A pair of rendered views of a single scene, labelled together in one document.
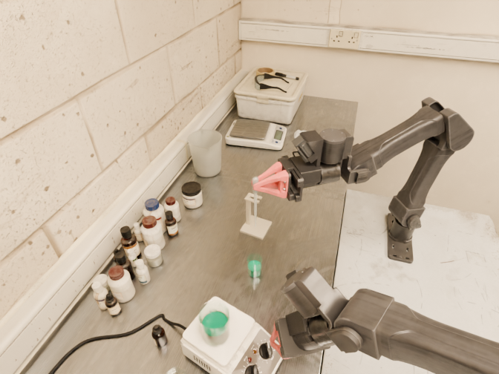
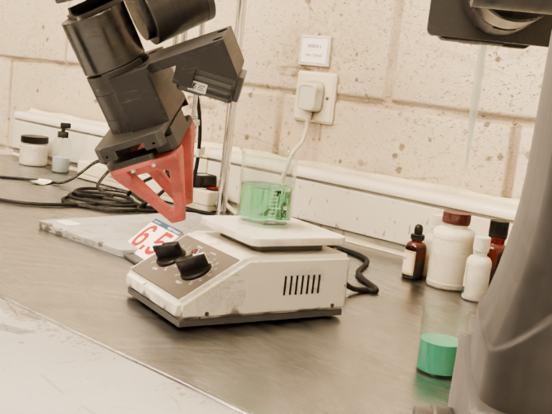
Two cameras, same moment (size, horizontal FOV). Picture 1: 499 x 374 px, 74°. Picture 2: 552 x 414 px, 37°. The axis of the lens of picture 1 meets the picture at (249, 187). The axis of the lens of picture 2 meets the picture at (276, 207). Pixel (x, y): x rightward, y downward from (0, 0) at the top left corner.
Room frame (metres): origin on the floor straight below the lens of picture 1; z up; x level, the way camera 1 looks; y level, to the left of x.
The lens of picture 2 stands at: (0.73, -0.74, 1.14)
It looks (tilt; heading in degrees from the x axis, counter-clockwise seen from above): 9 degrees down; 114
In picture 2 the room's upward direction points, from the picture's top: 6 degrees clockwise
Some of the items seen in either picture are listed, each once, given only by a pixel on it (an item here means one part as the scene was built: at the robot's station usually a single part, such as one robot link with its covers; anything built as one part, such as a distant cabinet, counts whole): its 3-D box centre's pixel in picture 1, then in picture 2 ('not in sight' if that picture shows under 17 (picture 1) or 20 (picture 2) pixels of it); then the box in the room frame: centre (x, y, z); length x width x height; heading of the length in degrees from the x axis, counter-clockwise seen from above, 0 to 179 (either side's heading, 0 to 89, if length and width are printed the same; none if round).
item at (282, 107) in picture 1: (272, 94); not in sight; (1.66, -0.12, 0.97); 0.37 x 0.31 x 0.14; 162
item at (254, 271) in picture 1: (254, 265); (442, 338); (0.58, -0.01, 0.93); 0.04 x 0.04 x 0.06
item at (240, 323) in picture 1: (219, 329); (271, 229); (0.37, 0.07, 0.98); 0.12 x 0.12 x 0.01; 57
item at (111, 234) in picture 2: not in sight; (161, 230); (0.09, 0.30, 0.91); 0.30 x 0.20 x 0.01; 72
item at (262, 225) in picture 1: (256, 213); not in sight; (0.76, -0.02, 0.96); 0.08 x 0.08 x 0.13; 65
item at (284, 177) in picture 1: (271, 179); not in sight; (0.60, -0.05, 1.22); 0.09 x 0.07 x 0.07; 106
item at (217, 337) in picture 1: (216, 325); (264, 188); (0.36, 0.07, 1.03); 0.07 x 0.06 x 0.08; 56
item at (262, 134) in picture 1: (256, 133); not in sight; (1.34, -0.03, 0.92); 0.26 x 0.19 x 0.05; 78
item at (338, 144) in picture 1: (342, 155); not in sight; (0.64, -0.21, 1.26); 0.12 x 0.09 x 0.12; 106
